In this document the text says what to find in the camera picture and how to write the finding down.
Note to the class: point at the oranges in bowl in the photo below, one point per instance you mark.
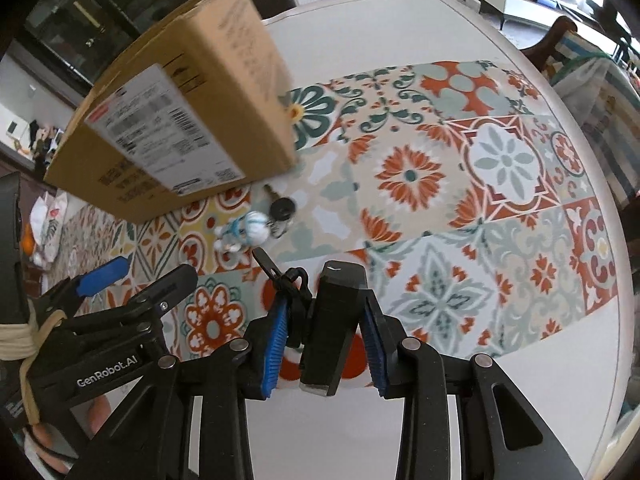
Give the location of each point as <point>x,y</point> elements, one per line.
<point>28,243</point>

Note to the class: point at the person's left hand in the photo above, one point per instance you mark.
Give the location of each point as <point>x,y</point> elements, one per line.
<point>50,443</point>

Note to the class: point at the blue white figurine keychain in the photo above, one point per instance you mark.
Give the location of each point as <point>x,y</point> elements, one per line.
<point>255,228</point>

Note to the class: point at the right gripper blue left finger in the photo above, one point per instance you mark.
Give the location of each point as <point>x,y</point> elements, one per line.
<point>275,336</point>

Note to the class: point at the printed snack bag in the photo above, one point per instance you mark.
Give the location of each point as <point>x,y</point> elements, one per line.
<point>46,220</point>

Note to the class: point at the striped cushion wooden chair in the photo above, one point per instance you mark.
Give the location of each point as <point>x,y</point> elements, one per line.
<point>600,97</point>

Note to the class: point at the black car key fob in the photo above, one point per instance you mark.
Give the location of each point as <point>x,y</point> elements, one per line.
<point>323,324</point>

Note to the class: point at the white tv cabinet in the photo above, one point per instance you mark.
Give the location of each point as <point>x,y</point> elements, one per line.
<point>540,13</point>

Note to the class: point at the patterned tile table runner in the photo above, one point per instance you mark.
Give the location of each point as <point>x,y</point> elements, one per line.
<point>477,213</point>

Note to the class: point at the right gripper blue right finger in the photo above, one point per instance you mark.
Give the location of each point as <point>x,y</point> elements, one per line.
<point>375,352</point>

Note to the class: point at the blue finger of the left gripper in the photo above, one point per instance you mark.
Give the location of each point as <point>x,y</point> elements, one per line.
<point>165,293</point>
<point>91,283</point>

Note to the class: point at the brown cardboard box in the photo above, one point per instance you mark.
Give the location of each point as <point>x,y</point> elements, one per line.
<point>196,105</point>

